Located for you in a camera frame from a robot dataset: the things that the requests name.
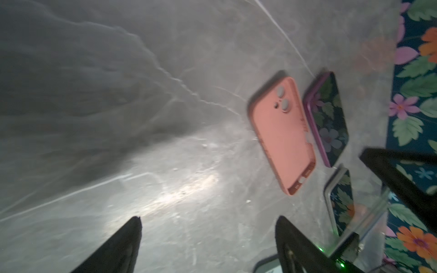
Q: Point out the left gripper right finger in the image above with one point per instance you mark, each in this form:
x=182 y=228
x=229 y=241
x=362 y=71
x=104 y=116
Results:
x=297 y=254

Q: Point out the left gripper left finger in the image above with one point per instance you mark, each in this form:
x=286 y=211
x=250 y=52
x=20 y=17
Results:
x=118 y=254

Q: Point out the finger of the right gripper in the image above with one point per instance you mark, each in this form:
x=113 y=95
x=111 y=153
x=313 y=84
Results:
x=423 y=205

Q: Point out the black smartphone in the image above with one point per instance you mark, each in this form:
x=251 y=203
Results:
x=339 y=200
x=326 y=118

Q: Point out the pink phone case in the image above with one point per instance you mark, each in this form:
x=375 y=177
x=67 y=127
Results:
x=280 y=124

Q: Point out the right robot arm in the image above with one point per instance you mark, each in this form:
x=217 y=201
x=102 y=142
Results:
x=411 y=236

